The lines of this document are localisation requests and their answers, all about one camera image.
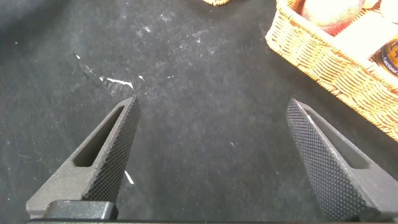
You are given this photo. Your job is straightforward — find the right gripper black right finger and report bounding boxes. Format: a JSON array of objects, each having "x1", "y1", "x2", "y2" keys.
[{"x1": 285, "y1": 98, "x2": 398, "y2": 222}]

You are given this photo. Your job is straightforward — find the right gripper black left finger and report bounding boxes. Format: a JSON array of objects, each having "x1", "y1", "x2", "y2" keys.
[{"x1": 25, "y1": 95, "x2": 141, "y2": 220}]

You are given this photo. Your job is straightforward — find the gold drink can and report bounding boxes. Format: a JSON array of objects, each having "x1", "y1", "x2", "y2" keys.
[{"x1": 369, "y1": 37, "x2": 398, "y2": 77}]

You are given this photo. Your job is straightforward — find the red peach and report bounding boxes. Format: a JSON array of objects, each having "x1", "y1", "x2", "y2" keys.
[{"x1": 300, "y1": 0, "x2": 366, "y2": 35}]

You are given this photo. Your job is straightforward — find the clear plastic film scrap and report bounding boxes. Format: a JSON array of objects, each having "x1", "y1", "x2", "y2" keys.
[{"x1": 73, "y1": 52, "x2": 147, "y2": 94}]

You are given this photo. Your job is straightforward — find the black table cloth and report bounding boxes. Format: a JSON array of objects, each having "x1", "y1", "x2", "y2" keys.
[{"x1": 0, "y1": 0, "x2": 398, "y2": 224}]

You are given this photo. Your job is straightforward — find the wicker basket brown handles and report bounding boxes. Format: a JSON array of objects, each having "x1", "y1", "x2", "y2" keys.
[
  {"x1": 201, "y1": 0, "x2": 231, "y2": 7},
  {"x1": 265, "y1": 0, "x2": 398, "y2": 142}
]

